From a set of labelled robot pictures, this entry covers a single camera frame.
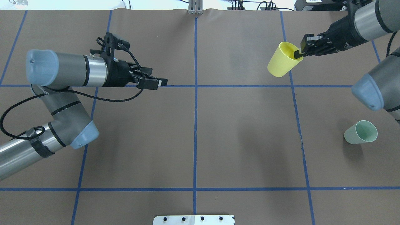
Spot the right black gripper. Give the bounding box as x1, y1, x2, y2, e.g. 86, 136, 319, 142
294, 16, 360, 60

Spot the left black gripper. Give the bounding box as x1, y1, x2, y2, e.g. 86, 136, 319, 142
106, 60, 168, 90

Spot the yellow plastic cup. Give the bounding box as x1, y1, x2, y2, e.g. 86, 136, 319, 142
267, 42, 303, 78

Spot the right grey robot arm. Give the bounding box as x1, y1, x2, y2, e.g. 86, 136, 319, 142
290, 0, 400, 123

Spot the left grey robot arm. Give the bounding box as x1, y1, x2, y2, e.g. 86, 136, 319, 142
0, 49, 168, 181

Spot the light green plastic cup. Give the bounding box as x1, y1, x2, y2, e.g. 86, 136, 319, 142
344, 121, 378, 144

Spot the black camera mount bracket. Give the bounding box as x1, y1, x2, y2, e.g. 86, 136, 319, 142
89, 32, 130, 62

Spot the aluminium frame post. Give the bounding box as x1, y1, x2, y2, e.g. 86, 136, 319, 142
187, 0, 204, 15

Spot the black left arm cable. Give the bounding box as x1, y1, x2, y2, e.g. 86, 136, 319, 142
0, 37, 147, 139

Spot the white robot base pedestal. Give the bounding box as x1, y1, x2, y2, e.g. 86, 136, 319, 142
152, 215, 235, 225

